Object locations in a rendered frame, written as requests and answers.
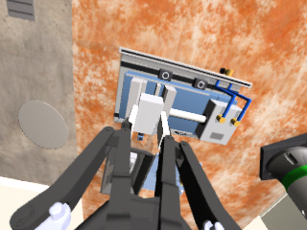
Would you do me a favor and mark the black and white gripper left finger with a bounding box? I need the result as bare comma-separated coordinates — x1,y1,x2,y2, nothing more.
9,105,138,230

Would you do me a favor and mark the grey metal bar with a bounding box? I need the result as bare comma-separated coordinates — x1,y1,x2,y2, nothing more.
141,80,147,93

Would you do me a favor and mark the grey flat bar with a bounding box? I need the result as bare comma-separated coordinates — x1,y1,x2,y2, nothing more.
153,83,161,97

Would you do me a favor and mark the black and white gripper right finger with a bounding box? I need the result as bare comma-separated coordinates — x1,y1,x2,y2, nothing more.
154,111,242,230

